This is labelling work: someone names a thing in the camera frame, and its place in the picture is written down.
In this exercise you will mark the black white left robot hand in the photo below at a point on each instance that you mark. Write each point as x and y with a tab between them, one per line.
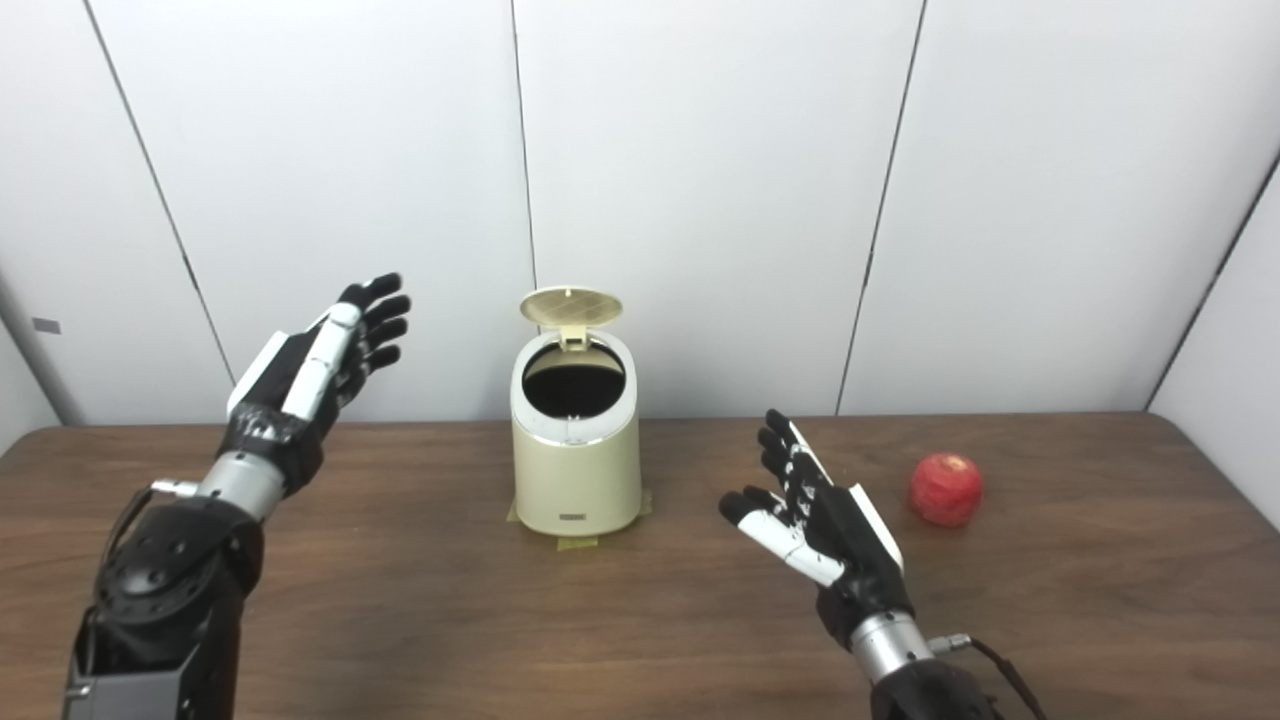
290	400

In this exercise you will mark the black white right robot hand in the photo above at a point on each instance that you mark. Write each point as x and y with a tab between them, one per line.
850	550

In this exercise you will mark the red apple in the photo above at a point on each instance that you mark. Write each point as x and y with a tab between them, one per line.
945	490

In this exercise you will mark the cream-colored cylindrical bin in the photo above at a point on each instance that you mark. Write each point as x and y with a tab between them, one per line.
575	480

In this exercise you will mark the cream round bin lid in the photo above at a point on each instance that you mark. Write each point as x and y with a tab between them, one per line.
570	305

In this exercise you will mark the yellow tape piece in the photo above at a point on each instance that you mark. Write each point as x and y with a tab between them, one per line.
577	542

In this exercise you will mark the small gray wall tag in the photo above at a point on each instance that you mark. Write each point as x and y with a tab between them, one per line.
46	326

